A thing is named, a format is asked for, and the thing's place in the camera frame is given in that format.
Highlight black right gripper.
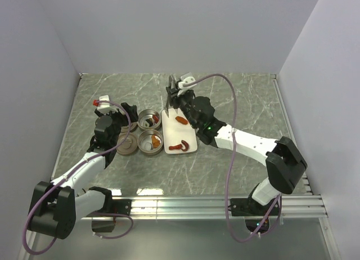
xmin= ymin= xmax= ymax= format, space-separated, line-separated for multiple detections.
xmin=166 ymin=88 xmax=200 ymax=129

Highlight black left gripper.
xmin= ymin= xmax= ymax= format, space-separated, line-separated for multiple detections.
xmin=95 ymin=102 xmax=138 ymax=146

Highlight sushi roll piece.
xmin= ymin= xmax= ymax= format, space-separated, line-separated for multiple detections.
xmin=143 ymin=119 xmax=151 ymax=128

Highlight metal tongs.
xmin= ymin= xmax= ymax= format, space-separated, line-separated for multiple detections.
xmin=164 ymin=75 xmax=179 ymax=116

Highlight orange triangular food piece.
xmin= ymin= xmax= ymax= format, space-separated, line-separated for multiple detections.
xmin=152 ymin=115 xmax=159 ymax=123

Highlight white round food piece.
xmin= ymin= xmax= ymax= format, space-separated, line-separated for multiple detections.
xmin=144 ymin=142 xmax=152 ymax=150

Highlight orange fried food piece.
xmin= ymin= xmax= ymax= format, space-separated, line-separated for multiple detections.
xmin=151 ymin=135 xmax=161 ymax=149

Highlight red sausage piece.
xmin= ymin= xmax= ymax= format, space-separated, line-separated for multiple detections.
xmin=168 ymin=144 xmax=182 ymax=151

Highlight red curved sausage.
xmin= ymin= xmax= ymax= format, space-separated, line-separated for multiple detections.
xmin=181 ymin=140 xmax=190 ymax=152

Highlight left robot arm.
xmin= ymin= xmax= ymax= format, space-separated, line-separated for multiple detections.
xmin=26 ymin=102 xmax=138 ymax=239

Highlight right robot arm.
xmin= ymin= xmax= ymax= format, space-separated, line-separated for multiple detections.
xmin=166 ymin=86 xmax=308 ymax=216

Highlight far metal lunch tin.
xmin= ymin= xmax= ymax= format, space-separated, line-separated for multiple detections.
xmin=137 ymin=109 xmax=161 ymax=131

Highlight metal lunch tin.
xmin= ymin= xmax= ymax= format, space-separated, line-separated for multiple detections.
xmin=138 ymin=129 xmax=164 ymax=156
xmin=137 ymin=109 xmax=161 ymax=131

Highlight near metal lunch tin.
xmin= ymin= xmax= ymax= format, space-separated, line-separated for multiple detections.
xmin=138 ymin=129 xmax=164 ymax=156

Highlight far brown tin lid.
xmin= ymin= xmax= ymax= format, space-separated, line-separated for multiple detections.
xmin=121 ymin=122 xmax=138 ymax=133

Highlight brown tin lid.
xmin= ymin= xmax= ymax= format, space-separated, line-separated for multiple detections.
xmin=116 ymin=133 xmax=138 ymax=156
xmin=121 ymin=122 xmax=138 ymax=133

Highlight near brown tin lid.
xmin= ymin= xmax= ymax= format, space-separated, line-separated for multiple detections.
xmin=116 ymin=133 xmax=138 ymax=156

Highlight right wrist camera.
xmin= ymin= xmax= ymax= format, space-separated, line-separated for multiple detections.
xmin=178 ymin=73 xmax=196 ymax=89

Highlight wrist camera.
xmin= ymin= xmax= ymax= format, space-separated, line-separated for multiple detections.
xmin=178 ymin=73 xmax=196 ymax=89
xmin=93 ymin=95 xmax=117 ymax=114

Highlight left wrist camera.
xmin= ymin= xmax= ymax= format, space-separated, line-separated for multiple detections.
xmin=93 ymin=95 xmax=117 ymax=114

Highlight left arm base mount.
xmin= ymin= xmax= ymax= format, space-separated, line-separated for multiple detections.
xmin=88 ymin=186 xmax=134 ymax=240

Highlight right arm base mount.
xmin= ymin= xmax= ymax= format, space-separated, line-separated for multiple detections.
xmin=228 ymin=196 xmax=282 ymax=235

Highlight side aluminium rail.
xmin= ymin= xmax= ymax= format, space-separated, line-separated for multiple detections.
xmin=270 ymin=74 xmax=314 ymax=195

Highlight aluminium frame rail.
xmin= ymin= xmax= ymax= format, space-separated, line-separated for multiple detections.
xmin=84 ymin=194 xmax=329 ymax=221

